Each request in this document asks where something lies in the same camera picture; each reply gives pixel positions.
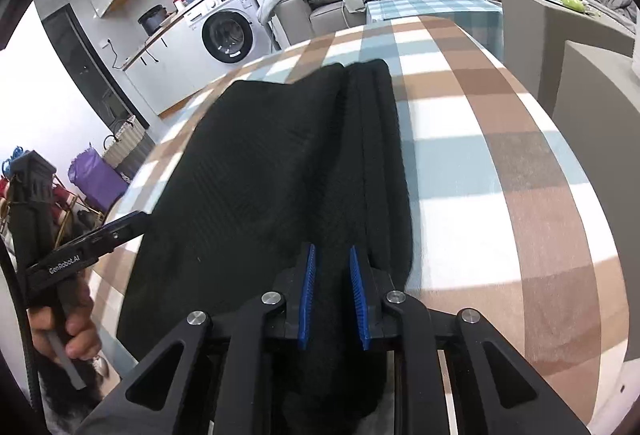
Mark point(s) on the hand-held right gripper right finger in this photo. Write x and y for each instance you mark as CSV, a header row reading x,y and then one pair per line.
x,y
360,305

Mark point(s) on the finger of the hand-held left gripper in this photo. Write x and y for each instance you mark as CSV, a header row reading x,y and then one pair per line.
x,y
110,232

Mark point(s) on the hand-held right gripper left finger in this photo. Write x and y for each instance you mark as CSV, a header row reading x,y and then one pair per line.
x,y
307,300

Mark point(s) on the black knit sweater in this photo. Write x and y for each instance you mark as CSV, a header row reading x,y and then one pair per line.
x,y
260,165

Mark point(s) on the person's left hand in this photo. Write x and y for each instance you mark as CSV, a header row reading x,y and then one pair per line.
x,y
82,320

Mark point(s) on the gold metal rack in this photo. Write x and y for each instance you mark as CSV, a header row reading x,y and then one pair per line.
x,y
75,210

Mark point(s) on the purple plastic bag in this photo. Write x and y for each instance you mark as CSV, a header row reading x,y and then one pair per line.
x,y
97,180

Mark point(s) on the woven laundry basket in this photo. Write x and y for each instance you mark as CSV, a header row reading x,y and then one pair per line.
x,y
127,150

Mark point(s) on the checked brown blue blanket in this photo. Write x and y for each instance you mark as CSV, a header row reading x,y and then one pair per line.
x,y
500,215

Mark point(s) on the white base cabinet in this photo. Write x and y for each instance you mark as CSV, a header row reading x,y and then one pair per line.
x,y
165,70

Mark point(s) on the black cooking pot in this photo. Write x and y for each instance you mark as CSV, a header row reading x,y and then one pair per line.
x,y
152,20

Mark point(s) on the white washing machine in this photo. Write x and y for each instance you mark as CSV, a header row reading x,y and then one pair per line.
x,y
230,30

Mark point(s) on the red box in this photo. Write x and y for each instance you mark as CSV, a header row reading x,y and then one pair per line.
x,y
182,0

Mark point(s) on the small grey box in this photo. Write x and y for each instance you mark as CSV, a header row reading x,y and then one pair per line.
x,y
600,115

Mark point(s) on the light blue checked cloth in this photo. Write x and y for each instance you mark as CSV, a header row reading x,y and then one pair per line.
x,y
440,7

